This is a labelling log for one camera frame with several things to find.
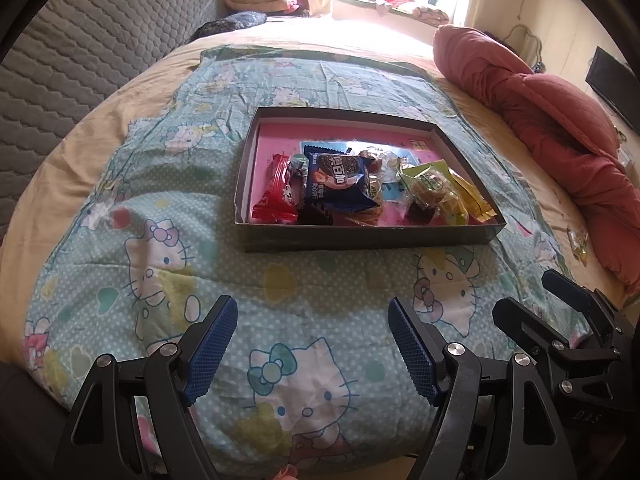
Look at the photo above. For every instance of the clothes on window sill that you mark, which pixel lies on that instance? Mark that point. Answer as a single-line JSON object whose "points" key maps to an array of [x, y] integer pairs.
{"points": [[405, 5]]}

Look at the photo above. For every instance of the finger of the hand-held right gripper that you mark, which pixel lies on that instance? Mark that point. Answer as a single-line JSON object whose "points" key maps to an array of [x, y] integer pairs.
{"points": [[520, 317], [565, 287]]}

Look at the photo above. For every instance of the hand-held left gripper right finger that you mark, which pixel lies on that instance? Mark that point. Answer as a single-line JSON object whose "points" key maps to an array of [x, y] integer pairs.
{"points": [[415, 350]]}

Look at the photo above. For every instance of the round pastry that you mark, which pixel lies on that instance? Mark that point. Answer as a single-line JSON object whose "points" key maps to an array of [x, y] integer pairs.
{"points": [[431, 187]]}

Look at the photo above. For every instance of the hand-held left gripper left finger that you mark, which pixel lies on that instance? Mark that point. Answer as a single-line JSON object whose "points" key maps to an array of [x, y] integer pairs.
{"points": [[210, 350]]}

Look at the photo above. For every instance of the yellow stick packet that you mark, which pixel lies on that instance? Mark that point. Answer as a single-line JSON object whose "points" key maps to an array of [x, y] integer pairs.
{"points": [[477, 200]]}

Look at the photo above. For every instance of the dark blue pillow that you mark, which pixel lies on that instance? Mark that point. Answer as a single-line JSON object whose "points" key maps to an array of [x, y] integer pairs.
{"points": [[230, 24]]}

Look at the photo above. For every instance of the grey cardboard box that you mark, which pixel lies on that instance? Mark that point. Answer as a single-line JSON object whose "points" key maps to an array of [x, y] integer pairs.
{"points": [[350, 237]]}

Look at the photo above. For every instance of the red candy packet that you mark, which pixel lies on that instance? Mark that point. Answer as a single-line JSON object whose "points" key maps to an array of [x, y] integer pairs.
{"points": [[275, 195]]}

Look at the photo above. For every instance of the orange snack packet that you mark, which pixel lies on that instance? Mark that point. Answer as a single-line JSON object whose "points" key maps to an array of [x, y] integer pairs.
{"points": [[360, 219]]}

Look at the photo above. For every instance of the black chocolate bar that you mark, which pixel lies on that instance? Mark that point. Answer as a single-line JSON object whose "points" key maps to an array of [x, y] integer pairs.
{"points": [[315, 215]]}

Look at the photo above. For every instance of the grey quilted headboard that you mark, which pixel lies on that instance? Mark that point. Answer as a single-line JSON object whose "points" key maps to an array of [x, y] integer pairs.
{"points": [[90, 50]]}

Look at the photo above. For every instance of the blue cookie packet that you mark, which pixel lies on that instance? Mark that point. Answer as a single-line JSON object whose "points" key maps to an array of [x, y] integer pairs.
{"points": [[337, 180]]}

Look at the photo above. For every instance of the red round snack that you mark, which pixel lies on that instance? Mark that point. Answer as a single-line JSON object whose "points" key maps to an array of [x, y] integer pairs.
{"points": [[380, 164]]}

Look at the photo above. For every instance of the person's left hand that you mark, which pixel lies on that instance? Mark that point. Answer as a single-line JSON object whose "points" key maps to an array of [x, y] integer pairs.
{"points": [[287, 473]]}

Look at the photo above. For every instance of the red quilt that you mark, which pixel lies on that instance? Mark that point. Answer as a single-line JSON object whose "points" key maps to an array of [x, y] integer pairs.
{"points": [[550, 125]]}

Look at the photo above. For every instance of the cartoon cat printed blanket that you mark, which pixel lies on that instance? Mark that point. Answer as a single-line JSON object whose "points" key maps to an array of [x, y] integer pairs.
{"points": [[325, 300]]}

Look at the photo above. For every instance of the dark brown snack packet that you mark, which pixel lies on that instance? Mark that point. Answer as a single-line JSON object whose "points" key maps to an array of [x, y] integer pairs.
{"points": [[417, 212]]}

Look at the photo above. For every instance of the yellow cake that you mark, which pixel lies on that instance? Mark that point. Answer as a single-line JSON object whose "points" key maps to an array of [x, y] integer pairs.
{"points": [[454, 210]]}

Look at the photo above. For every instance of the black television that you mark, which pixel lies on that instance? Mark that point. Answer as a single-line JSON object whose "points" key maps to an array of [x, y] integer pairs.
{"points": [[615, 85]]}

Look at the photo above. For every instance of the green snack packet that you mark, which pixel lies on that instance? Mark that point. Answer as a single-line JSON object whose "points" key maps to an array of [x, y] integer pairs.
{"points": [[417, 169]]}

